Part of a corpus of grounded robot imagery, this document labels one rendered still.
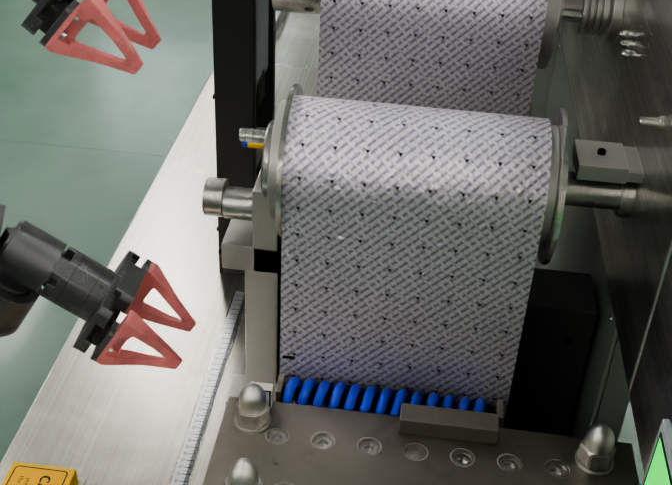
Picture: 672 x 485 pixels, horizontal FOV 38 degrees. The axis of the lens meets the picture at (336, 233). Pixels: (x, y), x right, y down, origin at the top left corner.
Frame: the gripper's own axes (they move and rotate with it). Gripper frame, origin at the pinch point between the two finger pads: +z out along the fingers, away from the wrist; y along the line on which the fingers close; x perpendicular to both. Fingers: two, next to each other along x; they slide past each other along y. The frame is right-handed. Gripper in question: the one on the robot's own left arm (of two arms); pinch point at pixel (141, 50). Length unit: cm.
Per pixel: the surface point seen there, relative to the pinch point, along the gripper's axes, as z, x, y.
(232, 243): 19.7, -11.0, -1.0
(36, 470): 19.5, -39.1, 13.5
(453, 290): 35.6, 5.6, 6.5
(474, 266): 34.9, 8.9, 6.6
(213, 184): 14.1, -7.8, -2.5
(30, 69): -19, -187, -269
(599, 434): 53, 8, 14
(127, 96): 16, -158, -254
